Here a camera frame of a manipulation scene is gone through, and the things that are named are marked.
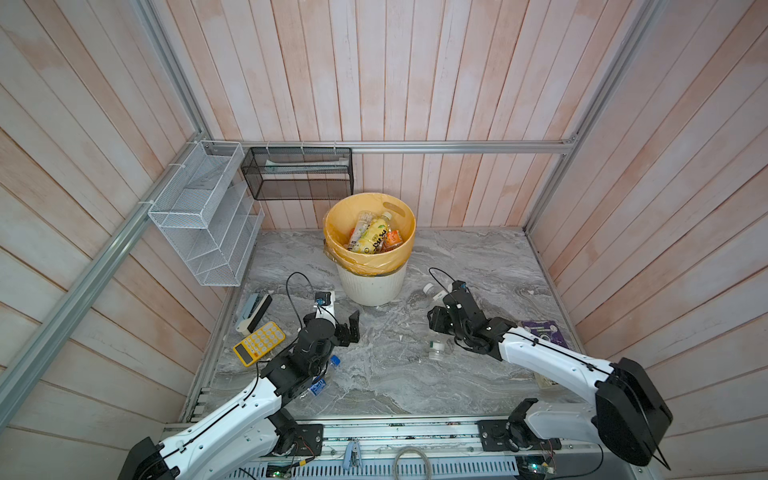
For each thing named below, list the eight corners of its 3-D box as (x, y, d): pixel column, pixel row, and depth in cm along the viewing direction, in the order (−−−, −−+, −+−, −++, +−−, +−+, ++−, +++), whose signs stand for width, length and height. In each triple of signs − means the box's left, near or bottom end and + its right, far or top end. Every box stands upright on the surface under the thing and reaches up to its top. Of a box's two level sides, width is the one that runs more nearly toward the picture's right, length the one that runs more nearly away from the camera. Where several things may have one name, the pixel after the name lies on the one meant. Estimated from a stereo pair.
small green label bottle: (425, 366, 87) (430, 355, 80) (428, 350, 91) (432, 338, 83) (438, 370, 87) (444, 358, 80) (440, 353, 90) (446, 341, 83)
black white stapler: (239, 335, 94) (234, 329, 91) (257, 298, 103) (253, 292, 100) (255, 337, 93) (251, 332, 90) (272, 300, 102) (268, 294, 99)
